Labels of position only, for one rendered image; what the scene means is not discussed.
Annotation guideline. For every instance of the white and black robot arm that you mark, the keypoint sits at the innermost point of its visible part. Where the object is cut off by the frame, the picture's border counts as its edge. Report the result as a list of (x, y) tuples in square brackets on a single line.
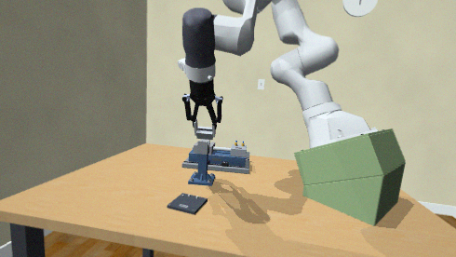
[(201, 35)]

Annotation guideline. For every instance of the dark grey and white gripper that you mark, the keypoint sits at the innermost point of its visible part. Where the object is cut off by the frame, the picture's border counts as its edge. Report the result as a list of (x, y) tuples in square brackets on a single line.
[(203, 89)]

